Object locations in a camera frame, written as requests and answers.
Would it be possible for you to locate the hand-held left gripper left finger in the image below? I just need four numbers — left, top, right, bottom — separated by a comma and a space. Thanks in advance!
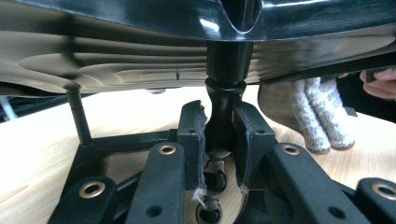
177, 100, 209, 191

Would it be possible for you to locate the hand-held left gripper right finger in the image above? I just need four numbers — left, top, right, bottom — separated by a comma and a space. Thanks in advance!
233, 102, 276, 191

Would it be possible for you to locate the grey white fluffy cloth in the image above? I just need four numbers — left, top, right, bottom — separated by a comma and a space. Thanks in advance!
257, 77, 356, 155

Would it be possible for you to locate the black wavy tray stand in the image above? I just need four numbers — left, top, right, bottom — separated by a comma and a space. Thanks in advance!
0, 0, 396, 224

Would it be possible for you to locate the small grey tape tab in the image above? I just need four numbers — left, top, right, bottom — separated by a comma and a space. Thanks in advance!
344, 105, 359, 118

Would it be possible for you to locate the white metal stand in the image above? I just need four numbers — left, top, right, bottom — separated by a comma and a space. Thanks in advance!
0, 95, 16, 121

